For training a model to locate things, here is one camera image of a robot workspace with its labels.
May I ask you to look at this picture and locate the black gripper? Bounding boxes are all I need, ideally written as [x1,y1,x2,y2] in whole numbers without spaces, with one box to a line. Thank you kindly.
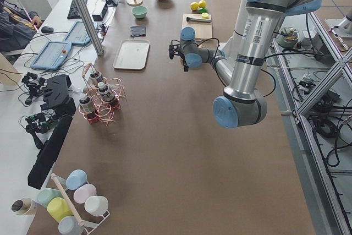
[183,62,189,72]

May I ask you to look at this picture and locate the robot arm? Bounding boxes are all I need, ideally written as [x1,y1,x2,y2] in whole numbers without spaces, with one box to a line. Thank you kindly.
[169,0,322,128]

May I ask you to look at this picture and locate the cream rabbit tray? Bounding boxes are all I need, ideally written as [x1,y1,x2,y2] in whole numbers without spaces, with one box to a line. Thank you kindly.
[113,39,150,70]

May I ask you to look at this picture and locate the yellow lemon near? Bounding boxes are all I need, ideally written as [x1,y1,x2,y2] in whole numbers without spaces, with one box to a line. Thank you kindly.
[190,2,199,11]

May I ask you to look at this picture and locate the yellow lemon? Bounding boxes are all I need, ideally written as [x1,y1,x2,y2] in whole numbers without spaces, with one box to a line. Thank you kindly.
[190,2,199,11]
[198,0,207,8]

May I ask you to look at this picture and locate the yellow lemon far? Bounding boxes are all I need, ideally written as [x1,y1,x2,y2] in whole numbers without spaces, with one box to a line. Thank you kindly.
[198,0,207,8]

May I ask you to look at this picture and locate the bamboo cutting board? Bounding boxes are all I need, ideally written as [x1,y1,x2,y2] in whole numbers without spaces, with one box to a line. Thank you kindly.
[181,13,213,43]

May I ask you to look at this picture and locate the half lemon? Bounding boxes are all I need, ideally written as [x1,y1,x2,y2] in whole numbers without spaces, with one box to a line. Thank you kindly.
[201,13,210,19]

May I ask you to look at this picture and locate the green bowl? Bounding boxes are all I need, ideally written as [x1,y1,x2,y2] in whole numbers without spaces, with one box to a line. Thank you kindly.
[132,6,147,19]

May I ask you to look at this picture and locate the grey folded cloth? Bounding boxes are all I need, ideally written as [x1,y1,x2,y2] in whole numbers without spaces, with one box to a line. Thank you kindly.
[130,25,146,37]

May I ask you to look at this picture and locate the tea bottle front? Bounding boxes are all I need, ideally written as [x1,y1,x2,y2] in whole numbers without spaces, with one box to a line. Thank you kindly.
[98,82,114,102]

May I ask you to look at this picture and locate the tea bottle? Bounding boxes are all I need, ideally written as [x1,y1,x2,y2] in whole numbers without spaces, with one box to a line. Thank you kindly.
[98,82,114,102]
[79,93,94,114]
[90,72,104,87]

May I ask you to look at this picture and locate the tea bottle back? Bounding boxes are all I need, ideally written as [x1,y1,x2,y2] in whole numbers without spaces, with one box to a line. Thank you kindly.
[90,72,104,87]

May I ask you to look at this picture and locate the black keyboard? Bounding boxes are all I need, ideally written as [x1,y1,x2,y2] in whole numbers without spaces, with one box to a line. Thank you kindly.
[67,0,89,20]

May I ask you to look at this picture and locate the blue teach pendant far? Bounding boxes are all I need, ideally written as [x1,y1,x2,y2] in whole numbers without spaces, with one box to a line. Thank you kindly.
[63,21,90,46]

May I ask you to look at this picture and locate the blue teach pendant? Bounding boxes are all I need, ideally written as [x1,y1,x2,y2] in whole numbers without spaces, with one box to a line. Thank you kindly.
[30,41,72,70]
[63,21,90,46]

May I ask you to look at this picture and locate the blue teach pendant near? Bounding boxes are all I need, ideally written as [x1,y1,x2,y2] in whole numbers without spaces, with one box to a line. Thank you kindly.
[30,41,72,70]

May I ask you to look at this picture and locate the black computer mouse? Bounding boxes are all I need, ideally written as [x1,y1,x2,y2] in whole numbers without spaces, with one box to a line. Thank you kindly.
[41,26,54,34]

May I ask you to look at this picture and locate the blue cup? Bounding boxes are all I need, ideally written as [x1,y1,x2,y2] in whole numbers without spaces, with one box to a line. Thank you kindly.
[66,169,87,190]

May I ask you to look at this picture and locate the white cup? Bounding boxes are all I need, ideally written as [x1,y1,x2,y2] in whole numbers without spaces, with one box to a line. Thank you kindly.
[84,195,109,217]

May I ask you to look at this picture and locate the pink cup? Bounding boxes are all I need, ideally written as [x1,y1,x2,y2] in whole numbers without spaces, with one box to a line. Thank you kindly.
[73,183,97,204]

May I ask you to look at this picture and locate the person at desk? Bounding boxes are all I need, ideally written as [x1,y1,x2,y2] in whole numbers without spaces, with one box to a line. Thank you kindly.
[1,0,42,52]

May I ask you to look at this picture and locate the white cup rack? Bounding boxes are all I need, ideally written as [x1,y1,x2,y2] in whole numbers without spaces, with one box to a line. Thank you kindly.
[51,173,111,234]

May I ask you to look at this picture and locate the yellow cup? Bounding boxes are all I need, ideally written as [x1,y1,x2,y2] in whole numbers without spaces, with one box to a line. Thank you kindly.
[47,197,73,222]

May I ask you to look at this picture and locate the green cup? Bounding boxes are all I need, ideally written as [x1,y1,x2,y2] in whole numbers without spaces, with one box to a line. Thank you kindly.
[36,188,62,208]

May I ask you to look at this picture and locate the grey-blue cup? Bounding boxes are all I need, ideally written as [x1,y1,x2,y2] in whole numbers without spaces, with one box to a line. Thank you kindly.
[58,216,84,235]

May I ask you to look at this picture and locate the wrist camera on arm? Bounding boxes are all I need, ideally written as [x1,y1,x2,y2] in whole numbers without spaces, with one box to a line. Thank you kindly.
[168,40,182,59]

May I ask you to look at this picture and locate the copper wire bottle rack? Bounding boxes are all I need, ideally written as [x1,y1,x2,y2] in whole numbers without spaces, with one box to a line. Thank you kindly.
[78,63,126,125]

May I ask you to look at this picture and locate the aluminium frame post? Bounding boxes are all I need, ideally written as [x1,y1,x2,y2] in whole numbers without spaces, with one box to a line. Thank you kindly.
[74,0,104,56]

